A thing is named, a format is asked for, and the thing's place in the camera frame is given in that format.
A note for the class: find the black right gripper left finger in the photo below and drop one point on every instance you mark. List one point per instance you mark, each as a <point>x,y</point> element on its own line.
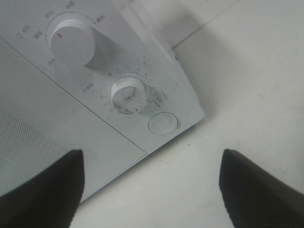
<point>50,199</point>

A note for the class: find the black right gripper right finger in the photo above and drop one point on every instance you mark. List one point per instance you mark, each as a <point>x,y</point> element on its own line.
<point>254,198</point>

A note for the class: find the round white door button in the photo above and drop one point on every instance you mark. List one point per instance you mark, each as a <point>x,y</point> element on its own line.
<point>163,123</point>

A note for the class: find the white microwave door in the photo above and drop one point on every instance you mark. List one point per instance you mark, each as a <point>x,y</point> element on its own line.
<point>40,122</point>

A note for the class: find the lower white timer knob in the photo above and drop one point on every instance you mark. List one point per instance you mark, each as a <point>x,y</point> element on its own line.
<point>129,95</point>

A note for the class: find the white microwave oven body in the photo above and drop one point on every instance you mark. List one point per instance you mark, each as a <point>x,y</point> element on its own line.
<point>124,47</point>

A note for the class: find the upper white power knob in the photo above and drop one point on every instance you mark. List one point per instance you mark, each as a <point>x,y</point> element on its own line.
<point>72,42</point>

